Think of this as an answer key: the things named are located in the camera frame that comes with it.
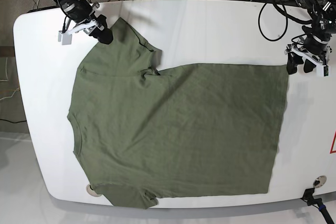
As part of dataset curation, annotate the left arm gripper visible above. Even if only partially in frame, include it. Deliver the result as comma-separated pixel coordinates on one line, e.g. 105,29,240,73
285,34,330,74

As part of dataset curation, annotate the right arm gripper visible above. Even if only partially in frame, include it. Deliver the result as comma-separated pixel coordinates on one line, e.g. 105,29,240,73
61,0,113,45

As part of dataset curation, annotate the olive green T-shirt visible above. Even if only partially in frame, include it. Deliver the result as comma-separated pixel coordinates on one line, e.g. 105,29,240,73
67,18,288,209

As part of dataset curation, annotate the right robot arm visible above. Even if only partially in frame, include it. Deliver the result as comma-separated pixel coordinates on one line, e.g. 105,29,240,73
53,0,113,41

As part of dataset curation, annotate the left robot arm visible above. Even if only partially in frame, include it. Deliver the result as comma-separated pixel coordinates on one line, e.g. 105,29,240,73
264,0,335,77

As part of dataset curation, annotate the red triangle sticker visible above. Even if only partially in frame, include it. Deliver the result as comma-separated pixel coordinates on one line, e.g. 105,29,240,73
330,132,336,154

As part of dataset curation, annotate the right table grommet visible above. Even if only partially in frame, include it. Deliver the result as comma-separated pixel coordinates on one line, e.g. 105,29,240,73
313,175,327,188

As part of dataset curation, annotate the table grommet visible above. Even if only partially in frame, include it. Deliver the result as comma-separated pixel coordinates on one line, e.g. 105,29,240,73
86,184,102,197
313,175,327,188

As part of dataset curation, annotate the black table clamp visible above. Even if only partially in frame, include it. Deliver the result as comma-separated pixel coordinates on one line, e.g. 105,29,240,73
301,188,334,224

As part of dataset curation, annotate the left table grommet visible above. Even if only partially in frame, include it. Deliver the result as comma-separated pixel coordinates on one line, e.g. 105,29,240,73
86,184,102,197

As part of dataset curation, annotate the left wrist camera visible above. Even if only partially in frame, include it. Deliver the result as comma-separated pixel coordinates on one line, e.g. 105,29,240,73
316,65,329,77

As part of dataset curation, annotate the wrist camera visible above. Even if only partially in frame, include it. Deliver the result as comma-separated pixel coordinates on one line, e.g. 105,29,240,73
316,65,329,77
58,30,72,46

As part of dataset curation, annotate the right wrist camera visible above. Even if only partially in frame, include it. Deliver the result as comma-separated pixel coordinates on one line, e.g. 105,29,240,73
58,30,72,46

